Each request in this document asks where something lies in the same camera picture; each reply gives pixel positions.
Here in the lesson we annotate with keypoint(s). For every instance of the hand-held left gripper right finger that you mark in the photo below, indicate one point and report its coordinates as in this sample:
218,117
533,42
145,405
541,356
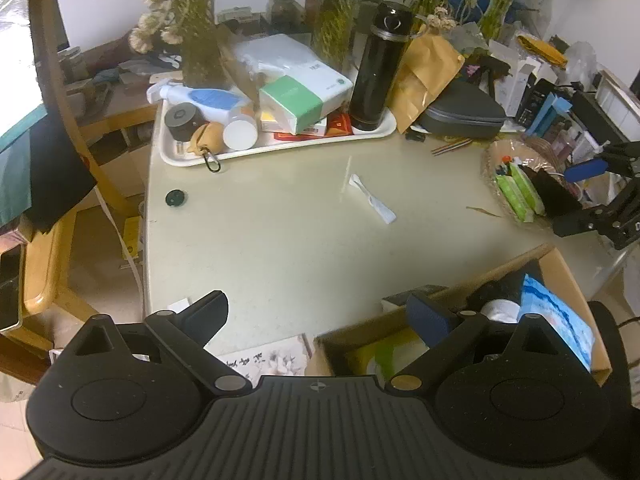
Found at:
425,317

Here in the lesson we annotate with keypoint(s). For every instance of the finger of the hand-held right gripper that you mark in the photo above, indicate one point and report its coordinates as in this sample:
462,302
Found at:
585,170
575,222

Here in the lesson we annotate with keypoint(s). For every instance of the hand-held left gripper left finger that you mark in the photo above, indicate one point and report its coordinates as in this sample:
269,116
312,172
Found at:
207,312

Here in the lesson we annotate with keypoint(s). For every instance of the green wet wipes packet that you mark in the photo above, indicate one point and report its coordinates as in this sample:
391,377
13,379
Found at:
395,352

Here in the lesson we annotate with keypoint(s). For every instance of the brown cardboard box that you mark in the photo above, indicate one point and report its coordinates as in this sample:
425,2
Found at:
565,280

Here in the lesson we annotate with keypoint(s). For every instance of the blue and white soft packet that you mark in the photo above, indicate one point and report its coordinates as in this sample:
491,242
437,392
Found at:
555,315

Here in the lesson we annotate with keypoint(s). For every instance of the small white note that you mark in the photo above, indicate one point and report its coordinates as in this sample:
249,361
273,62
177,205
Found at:
178,305

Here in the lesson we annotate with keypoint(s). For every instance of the black pouch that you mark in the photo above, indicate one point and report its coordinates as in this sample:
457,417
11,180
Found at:
555,192

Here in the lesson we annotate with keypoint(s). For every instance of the black flat device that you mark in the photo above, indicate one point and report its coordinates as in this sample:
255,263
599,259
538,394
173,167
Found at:
600,117

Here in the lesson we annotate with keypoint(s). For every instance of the green tissue pack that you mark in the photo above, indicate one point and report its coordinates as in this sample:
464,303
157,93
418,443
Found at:
517,192

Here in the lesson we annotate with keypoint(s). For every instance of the calligraphy print sheet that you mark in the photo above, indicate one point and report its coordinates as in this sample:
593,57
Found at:
270,360

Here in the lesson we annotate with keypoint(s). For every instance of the clear bag with snacks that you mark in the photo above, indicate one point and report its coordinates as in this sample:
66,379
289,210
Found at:
505,152

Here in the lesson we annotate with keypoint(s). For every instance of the black product box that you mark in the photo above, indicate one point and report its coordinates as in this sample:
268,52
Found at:
532,102

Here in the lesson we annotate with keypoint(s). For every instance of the white product box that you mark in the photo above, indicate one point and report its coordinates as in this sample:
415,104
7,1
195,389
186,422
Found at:
520,82

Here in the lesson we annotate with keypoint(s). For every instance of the small black round disc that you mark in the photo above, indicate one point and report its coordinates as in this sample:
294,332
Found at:
176,197

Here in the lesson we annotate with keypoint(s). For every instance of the white paper wrapper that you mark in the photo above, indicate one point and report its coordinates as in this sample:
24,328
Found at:
375,202

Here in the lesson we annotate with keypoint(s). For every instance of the yellow bag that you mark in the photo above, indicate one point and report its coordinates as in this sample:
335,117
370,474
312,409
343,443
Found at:
542,50

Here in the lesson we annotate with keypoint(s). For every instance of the striped ribbon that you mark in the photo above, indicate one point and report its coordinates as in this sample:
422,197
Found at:
450,146

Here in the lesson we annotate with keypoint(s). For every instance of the grey zip case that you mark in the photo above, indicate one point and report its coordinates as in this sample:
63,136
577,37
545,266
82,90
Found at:
460,112

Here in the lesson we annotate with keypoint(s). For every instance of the black mini tripod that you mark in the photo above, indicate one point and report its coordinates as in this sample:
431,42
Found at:
487,72

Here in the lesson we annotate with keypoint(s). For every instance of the wooden chair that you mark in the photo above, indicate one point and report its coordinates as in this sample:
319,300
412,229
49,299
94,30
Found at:
50,270

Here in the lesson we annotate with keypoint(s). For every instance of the tan pouch with carabiner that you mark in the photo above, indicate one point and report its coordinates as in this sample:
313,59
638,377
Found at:
207,137

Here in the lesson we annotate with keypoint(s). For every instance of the white-capped bottle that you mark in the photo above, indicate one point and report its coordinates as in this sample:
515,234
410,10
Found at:
240,132

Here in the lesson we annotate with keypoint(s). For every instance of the brown paper envelope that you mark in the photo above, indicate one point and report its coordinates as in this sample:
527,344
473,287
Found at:
425,75

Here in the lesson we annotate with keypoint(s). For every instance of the white plastic tray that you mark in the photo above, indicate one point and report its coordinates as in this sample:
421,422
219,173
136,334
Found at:
300,142

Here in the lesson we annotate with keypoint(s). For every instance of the black round jar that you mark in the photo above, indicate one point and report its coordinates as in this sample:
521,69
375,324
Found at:
185,120

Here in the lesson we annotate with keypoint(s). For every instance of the large smartphone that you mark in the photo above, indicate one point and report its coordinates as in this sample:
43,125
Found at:
10,290

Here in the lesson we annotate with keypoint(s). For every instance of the black cloth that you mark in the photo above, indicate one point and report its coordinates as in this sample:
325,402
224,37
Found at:
55,175

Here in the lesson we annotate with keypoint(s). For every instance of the red snack packet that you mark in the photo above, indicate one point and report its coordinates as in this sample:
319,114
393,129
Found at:
340,124

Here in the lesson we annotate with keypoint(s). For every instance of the white spray bottle blue label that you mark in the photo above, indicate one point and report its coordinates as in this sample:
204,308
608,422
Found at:
210,99

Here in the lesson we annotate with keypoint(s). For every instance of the green and white carton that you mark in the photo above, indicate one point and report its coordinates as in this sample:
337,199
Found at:
292,105

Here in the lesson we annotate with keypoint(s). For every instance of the wooden side table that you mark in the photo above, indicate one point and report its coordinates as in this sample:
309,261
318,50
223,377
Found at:
115,105

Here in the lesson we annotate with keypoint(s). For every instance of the black thermos bottle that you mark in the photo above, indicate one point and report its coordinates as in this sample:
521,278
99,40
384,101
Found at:
372,75

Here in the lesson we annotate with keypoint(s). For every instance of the glass vase with dried flowers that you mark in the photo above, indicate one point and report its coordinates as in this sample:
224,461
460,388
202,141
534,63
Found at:
200,55

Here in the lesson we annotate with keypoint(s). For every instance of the dark glass jar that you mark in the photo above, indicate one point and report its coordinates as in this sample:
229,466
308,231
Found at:
285,5

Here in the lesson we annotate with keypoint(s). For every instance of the silver foil bag teal edge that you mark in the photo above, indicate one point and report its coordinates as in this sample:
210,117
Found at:
15,50

